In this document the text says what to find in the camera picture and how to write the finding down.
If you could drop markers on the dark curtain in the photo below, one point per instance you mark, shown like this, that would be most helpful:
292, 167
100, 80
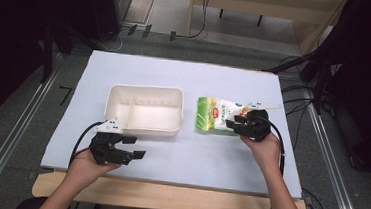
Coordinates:
370, 65
13, 20

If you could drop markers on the white plastic divided container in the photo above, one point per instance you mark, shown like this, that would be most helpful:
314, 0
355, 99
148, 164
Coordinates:
146, 109

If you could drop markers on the wooden table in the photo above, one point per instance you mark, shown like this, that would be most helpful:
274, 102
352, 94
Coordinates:
166, 196

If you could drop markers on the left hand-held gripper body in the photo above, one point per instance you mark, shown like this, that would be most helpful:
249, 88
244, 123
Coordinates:
104, 148

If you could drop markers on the black metal stand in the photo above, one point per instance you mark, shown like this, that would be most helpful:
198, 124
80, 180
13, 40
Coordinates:
319, 78

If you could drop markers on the person's right hand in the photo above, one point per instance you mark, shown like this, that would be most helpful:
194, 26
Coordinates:
265, 151

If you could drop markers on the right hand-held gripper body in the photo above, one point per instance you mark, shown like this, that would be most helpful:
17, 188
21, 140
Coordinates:
255, 125

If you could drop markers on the metal floor rail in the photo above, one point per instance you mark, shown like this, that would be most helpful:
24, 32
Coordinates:
10, 141
332, 169

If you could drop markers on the person's left hand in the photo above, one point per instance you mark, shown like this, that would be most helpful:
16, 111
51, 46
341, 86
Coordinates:
84, 168

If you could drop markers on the black cabinet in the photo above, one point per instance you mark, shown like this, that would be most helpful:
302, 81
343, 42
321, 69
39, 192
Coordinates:
104, 8

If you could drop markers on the green and white snack bag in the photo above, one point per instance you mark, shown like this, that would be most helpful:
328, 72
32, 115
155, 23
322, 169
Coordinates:
217, 115

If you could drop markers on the pale blue table mat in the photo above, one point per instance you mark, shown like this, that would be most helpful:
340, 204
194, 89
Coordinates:
182, 74

